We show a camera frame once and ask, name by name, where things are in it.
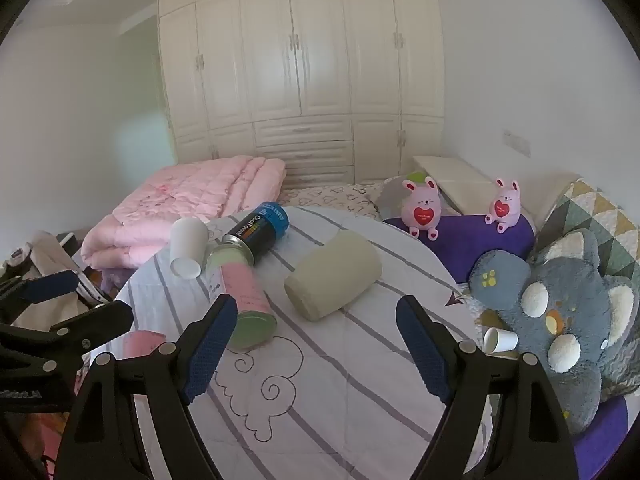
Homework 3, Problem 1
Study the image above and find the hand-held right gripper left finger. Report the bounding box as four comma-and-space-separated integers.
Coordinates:
54, 294, 239, 480

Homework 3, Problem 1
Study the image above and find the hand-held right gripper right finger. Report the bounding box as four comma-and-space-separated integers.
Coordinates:
395, 295, 581, 480

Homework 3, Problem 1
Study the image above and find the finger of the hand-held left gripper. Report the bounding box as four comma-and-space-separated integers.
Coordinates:
0, 301, 135, 378
0, 269, 80, 328

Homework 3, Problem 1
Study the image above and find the small white paper cup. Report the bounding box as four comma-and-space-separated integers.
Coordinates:
482, 326, 520, 354

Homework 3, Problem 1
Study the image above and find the beige bag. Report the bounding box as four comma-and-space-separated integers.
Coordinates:
0, 230, 116, 331

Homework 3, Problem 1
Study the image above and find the pink container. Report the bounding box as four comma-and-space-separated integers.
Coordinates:
112, 330, 168, 361

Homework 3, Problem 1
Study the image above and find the pink and green can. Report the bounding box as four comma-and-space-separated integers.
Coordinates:
205, 242, 278, 352

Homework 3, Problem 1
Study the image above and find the striped white bed sheet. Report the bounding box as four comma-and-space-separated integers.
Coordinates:
112, 205, 488, 480

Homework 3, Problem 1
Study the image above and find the beige rolled towel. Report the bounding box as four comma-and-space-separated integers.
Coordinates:
284, 230, 383, 321

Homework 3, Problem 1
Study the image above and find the purple pillow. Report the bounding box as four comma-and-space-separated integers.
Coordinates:
382, 212, 537, 281

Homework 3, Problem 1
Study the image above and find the black and blue can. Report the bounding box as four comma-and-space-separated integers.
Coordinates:
221, 201, 290, 267

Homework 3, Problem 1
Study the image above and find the folded pink quilt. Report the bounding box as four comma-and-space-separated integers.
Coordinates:
80, 156, 288, 271

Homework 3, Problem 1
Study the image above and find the grey plush toy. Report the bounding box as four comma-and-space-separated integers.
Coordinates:
467, 230, 640, 436

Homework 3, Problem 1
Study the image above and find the large pink bunny plush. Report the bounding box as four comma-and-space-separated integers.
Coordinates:
401, 175, 442, 240

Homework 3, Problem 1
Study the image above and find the small pink bunny plush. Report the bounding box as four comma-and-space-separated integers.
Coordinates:
484, 177, 522, 233

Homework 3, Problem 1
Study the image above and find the cream cushion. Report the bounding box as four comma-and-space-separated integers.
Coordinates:
412, 155, 576, 221

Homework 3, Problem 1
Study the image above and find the heart print pillow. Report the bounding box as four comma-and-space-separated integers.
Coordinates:
279, 182, 383, 221

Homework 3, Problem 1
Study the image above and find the geometric patterned pillow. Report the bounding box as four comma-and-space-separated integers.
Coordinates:
537, 177, 640, 276

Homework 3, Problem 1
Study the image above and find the cream wardrobe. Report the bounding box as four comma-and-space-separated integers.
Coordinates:
157, 0, 446, 186

